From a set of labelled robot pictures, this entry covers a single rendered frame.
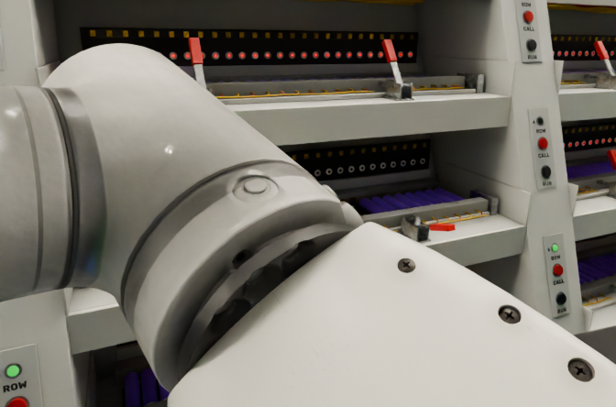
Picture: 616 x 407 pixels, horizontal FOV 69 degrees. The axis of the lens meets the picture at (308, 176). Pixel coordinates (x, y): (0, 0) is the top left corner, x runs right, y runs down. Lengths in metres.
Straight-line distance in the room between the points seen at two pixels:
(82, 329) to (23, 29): 0.30
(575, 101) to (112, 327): 0.73
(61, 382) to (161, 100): 0.39
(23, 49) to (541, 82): 0.68
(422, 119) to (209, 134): 0.49
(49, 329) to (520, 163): 0.63
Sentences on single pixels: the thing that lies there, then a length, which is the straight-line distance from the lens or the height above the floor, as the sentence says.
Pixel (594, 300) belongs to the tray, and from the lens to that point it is 0.98.
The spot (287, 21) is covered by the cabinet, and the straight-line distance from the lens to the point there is 0.80.
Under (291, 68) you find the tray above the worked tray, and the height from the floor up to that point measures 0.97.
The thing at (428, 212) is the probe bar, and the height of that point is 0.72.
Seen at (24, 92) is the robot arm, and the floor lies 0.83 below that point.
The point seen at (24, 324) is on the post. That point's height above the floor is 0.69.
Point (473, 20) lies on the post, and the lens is 0.80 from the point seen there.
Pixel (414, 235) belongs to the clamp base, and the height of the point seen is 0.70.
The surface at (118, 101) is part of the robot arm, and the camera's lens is 0.18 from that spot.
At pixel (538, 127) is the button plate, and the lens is 0.76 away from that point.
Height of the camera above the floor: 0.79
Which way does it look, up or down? level
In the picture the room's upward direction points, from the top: 7 degrees counter-clockwise
